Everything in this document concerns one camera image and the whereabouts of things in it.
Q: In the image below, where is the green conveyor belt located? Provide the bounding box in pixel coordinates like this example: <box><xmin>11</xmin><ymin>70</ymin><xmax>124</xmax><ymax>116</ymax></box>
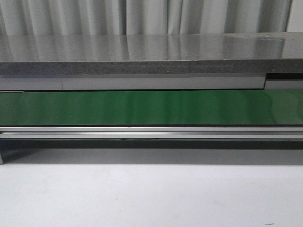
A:
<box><xmin>0</xmin><ymin>89</ymin><xmax>303</xmax><ymax>126</ymax></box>

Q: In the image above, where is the grey pleated curtain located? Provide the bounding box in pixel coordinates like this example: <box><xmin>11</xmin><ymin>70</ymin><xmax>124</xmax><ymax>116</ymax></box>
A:
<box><xmin>0</xmin><ymin>0</ymin><xmax>292</xmax><ymax>35</ymax></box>

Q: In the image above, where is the grey conveyor support leg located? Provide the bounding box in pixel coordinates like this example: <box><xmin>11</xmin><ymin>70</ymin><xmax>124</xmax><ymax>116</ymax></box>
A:
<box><xmin>0</xmin><ymin>140</ymin><xmax>6</xmax><ymax>165</ymax></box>

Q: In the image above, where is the aluminium front conveyor rail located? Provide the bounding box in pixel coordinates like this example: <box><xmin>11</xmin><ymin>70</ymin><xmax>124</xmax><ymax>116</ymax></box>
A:
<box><xmin>0</xmin><ymin>126</ymin><xmax>303</xmax><ymax>140</ymax></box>

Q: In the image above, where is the grey rear conveyor rail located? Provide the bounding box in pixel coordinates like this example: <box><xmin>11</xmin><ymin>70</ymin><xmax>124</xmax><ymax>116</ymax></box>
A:
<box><xmin>0</xmin><ymin>73</ymin><xmax>303</xmax><ymax>91</ymax></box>

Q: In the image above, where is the grey stone slab table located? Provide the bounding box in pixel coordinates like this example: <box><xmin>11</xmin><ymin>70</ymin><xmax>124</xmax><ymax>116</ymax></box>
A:
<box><xmin>0</xmin><ymin>33</ymin><xmax>303</xmax><ymax>75</ymax></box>

